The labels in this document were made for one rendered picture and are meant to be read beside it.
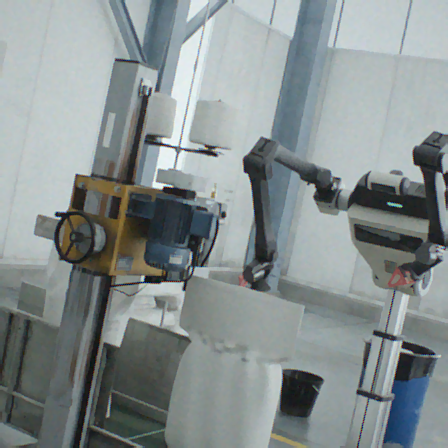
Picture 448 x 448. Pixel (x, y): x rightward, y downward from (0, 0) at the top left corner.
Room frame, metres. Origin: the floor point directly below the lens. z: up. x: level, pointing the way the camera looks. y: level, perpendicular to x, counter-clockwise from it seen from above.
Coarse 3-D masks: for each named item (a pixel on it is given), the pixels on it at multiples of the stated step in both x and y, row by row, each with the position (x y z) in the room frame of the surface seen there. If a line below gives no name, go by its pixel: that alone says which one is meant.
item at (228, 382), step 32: (192, 288) 3.12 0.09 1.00; (224, 288) 3.02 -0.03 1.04; (192, 320) 3.11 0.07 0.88; (224, 320) 3.00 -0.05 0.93; (256, 320) 2.95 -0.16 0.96; (288, 320) 2.92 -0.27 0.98; (192, 352) 3.05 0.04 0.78; (224, 352) 2.98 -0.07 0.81; (256, 352) 2.94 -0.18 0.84; (288, 352) 2.91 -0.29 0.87; (192, 384) 3.02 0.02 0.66; (224, 384) 2.95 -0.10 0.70; (256, 384) 2.91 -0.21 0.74; (192, 416) 3.00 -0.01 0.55; (224, 416) 2.94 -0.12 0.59; (256, 416) 2.90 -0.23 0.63
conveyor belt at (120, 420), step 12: (120, 408) 3.49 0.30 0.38; (108, 420) 3.29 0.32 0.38; (120, 420) 3.32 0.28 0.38; (132, 420) 3.36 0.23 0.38; (144, 420) 3.39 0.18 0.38; (120, 432) 3.17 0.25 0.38; (132, 432) 3.20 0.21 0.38; (144, 432) 3.23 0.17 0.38; (156, 432) 3.26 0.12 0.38; (144, 444) 3.09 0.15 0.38; (156, 444) 3.12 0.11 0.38
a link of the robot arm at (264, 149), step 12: (264, 144) 2.98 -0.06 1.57; (276, 144) 2.97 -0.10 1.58; (252, 156) 2.97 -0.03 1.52; (264, 156) 2.94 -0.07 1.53; (276, 156) 3.00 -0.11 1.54; (288, 156) 3.07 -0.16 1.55; (252, 168) 2.96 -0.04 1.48; (300, 168) 3.15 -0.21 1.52; (312, 168) 3.20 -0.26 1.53; (324, 168) 3.24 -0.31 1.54; (324, 180) 3.25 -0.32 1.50
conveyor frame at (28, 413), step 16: (0, 384) 3.32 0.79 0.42; (0, 400) 3.31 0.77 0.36; (16, 400) 3.27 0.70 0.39; (32, 400) 3.21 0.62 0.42; (112, 400) 3.58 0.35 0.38; (128, 400) 3.54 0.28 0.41; (0, 416) 3.31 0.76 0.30; (16, 416) 3.26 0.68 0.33; (32, 416) 3.22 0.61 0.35; (160, 416) 3.45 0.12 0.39; (32, 432) 3.21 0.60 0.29; (96, 432) 3.05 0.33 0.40
